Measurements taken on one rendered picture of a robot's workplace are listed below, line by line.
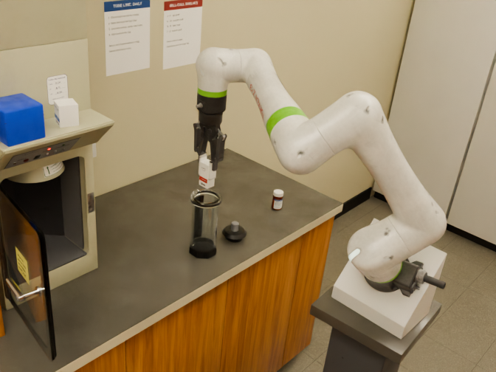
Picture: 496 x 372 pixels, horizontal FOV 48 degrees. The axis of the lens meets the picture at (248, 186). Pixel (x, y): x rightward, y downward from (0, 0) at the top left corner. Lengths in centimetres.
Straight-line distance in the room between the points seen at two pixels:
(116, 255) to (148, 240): 14
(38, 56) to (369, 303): 120
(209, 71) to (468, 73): 255
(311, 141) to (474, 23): 265
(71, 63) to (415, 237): 105
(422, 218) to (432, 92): 256
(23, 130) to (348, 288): 109
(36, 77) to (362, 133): 84
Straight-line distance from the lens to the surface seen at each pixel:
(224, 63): 170
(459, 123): 407
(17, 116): 145
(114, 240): 210
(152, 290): 187
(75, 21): 160
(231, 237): 208
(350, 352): 197
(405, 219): 160
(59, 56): 160
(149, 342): 190
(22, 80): 156
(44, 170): 171
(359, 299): 186
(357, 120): 139
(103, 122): 160
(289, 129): 143
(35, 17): 154
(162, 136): 253
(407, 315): 181
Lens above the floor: 212
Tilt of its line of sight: 28 degrees down
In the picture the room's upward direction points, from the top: 6 degrees clockwise
